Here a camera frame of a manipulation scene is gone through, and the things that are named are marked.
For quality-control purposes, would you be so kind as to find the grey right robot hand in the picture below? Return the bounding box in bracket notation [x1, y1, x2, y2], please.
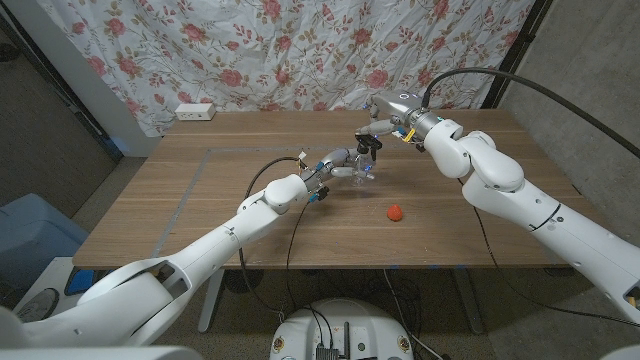
[354, 90, 441, 146]

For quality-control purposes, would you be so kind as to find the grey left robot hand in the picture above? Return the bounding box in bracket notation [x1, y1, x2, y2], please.
[299, 147, 376, 204]

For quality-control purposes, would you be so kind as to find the clear plastic spray bottle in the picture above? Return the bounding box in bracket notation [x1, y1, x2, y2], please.
[349, 149, 376, 187]

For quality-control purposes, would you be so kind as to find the floral print backdrop cloth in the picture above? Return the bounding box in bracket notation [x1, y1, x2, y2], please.
[37, 0, 536, 139]

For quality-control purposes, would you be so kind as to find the white power strip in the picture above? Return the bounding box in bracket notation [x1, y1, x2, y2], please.
[174, 102, 217, 122]

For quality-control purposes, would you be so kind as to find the black round disc under table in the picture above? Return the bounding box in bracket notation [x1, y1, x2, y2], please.
[224, 269, 265, 294]

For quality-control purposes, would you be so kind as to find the white robot torso base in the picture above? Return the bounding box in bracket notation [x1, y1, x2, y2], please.
[268, 298, 415, 360]

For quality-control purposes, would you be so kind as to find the grey table leg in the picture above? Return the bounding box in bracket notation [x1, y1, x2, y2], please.
[451, 267, 487, 335]

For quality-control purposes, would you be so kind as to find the white table leg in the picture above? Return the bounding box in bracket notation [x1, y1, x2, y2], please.
[197, 269, 225, 335]

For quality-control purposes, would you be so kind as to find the blue and black foot pedal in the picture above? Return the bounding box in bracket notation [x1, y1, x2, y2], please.
[64, 268, 96, 296]

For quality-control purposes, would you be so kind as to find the white robot chest cover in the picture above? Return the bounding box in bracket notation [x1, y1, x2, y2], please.
[0, 345, 204, 360]

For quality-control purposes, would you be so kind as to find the white floor board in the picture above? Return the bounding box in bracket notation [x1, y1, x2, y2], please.
[9, 256, 151, 326]

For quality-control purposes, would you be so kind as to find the blue plastic bin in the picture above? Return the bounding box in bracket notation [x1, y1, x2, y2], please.
[0, 193, 90, 296]

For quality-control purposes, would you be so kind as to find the grey sneaker shoe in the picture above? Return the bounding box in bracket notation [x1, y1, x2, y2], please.
[14, 288, 60, 325]

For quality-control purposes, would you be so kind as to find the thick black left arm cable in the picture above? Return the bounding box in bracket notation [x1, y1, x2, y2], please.
[237, 155, 304, 319]

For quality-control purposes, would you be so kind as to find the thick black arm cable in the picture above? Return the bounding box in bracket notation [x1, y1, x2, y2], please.
[237, 155, 304, 319]
[421, 67, 640, 160]

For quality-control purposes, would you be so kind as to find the thin black left wrist cable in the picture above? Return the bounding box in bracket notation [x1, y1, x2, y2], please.
[283, 197, 314, 316]

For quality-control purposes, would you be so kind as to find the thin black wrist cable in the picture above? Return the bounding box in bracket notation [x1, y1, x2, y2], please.
[283, 197, 314, 316]
[457, 177, 640, 329]

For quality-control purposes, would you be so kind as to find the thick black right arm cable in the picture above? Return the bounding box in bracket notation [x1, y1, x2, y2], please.
[421, 67, 640, 160]

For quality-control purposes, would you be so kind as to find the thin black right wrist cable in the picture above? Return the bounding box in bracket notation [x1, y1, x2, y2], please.
[457, 177, 640, 329]

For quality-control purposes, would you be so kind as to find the black frame post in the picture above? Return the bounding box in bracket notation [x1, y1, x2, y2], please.
[481, 0, 554, 110]
[0, 8, 125, 162]

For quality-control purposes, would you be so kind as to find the white floor cable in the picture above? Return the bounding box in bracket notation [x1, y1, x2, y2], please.
[382, 269, 444, 360]

